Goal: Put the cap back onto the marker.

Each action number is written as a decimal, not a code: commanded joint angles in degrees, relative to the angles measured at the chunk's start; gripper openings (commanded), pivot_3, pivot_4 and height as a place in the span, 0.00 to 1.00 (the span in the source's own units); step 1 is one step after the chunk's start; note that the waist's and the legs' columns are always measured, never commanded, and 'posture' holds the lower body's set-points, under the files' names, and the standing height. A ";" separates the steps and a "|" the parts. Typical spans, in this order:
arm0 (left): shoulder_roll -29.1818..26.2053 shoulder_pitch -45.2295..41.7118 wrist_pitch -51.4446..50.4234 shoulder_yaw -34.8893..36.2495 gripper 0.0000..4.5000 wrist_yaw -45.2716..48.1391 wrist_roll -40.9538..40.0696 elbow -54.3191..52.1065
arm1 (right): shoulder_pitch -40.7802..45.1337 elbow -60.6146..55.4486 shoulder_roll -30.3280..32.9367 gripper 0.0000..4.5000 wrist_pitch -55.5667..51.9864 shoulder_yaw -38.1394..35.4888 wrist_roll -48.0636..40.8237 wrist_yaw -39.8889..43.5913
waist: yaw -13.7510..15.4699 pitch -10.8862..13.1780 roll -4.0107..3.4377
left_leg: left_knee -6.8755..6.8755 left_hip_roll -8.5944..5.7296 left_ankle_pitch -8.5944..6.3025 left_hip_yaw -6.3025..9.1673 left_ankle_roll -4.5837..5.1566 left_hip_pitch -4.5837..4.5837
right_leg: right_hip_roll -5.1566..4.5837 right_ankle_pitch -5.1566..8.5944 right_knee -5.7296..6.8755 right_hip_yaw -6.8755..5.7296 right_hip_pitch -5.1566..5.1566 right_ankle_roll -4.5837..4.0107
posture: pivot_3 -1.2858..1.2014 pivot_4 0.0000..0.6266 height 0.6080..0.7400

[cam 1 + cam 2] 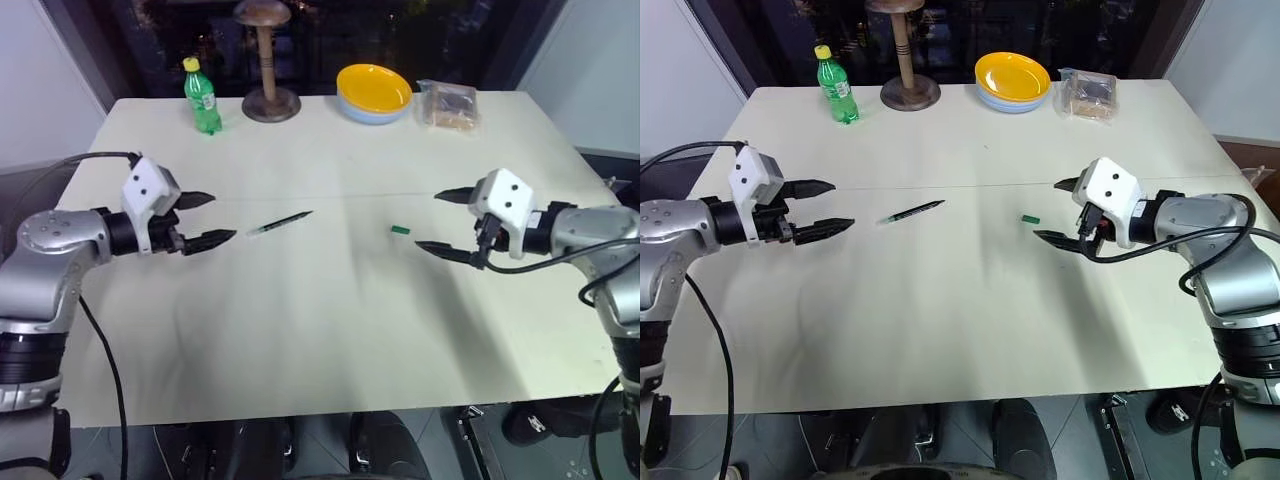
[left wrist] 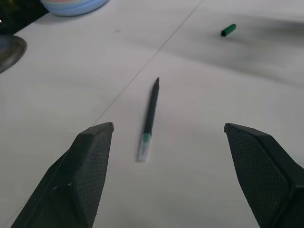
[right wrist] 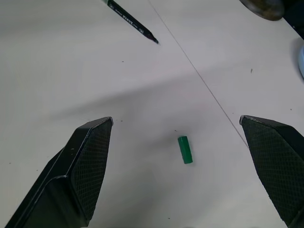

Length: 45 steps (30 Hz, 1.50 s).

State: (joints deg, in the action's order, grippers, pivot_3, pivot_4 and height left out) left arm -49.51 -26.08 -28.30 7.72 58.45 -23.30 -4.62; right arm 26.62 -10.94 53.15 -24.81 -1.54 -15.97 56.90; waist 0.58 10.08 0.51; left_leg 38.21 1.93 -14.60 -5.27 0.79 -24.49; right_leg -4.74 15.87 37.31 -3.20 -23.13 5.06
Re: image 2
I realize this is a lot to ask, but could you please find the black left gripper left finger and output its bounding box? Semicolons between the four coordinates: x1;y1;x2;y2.
10;122;114;228

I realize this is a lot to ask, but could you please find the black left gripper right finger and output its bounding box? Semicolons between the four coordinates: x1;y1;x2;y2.
224;123;304;228

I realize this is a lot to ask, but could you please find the dark green pen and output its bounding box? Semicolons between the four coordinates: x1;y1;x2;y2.
137;77;160;162

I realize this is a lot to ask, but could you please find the green pen cap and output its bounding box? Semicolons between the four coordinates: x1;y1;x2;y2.
220;23;237;38

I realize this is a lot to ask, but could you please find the dark grey round plate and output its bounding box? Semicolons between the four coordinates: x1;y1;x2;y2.
0;34;28;74

